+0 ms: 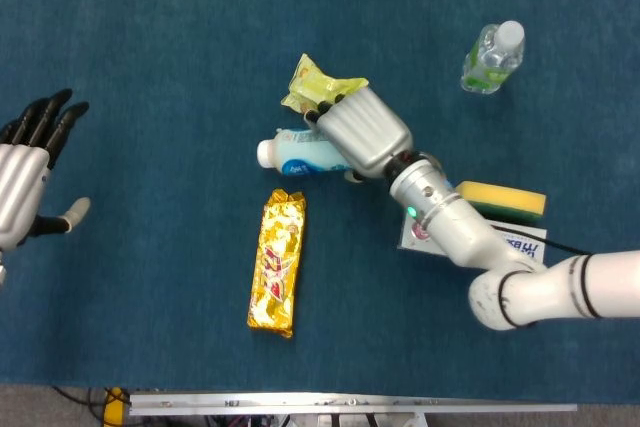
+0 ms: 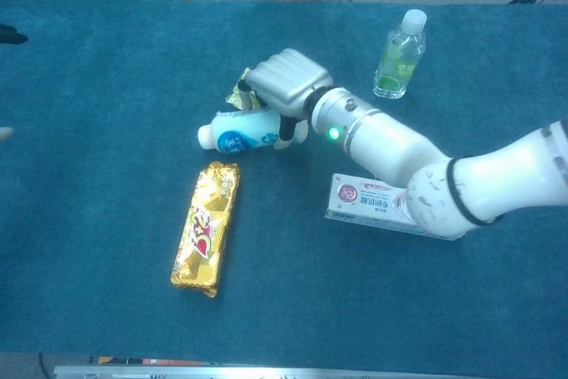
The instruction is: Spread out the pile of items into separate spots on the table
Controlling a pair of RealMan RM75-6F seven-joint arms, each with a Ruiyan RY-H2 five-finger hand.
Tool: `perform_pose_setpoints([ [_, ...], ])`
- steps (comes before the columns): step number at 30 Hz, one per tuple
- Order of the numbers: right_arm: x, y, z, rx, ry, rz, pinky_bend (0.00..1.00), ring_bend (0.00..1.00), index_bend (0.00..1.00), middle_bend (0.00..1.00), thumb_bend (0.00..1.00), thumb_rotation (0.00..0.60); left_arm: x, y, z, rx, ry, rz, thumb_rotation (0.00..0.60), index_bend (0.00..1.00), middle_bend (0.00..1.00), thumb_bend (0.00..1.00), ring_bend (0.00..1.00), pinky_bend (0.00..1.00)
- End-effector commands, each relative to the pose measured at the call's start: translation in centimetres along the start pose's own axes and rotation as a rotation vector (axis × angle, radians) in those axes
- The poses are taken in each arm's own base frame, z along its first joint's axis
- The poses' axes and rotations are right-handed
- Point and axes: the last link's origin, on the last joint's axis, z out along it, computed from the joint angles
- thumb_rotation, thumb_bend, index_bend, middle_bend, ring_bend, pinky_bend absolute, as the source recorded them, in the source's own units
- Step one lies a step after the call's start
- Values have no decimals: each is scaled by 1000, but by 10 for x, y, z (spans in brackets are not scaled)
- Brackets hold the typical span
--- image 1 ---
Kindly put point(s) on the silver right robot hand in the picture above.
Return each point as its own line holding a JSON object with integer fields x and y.
{"x": 365, "y": 132}

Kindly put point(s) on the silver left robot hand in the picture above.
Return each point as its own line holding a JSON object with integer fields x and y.
{"x": 25, "y": 167}

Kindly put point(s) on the white blue yogurt bottle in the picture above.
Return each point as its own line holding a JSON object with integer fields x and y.
{"x": 300, "y": 154}

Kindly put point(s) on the yellow-green snack packet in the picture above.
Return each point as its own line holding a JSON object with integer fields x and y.
{"x": 315, "y": 84}

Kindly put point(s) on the clear water bottle green label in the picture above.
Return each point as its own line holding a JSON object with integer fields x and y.
{"x": 492, "y": 59}

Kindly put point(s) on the yellow scouring sponge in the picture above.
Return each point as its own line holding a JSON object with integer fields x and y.
{"x": 505, "y": 202}

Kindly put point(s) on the gold foil biscuit pack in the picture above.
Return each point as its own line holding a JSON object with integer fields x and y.
{"x": 277, "y": 262}

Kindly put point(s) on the white toothpaste box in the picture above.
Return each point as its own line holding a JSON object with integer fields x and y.
{"x": 520, "y": 242}

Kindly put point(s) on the blue table cloth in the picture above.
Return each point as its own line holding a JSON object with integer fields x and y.
{"x": 150, "y": 337}

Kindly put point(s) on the aluminium frame rail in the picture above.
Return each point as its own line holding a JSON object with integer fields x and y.
{"x": 300, "y": 403}

